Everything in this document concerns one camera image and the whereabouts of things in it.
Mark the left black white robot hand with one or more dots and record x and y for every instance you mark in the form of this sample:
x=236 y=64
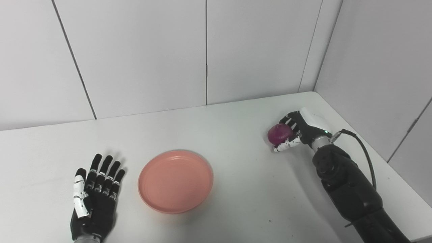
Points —
x=99 y=209

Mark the pink round plate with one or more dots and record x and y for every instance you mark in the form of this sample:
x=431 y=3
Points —
x=175 y=181

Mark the purple red onion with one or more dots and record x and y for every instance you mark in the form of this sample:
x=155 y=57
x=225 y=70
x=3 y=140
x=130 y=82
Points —
x=279 y=134

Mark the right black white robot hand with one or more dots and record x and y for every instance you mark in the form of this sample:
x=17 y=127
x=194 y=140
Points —
x=310 y=130

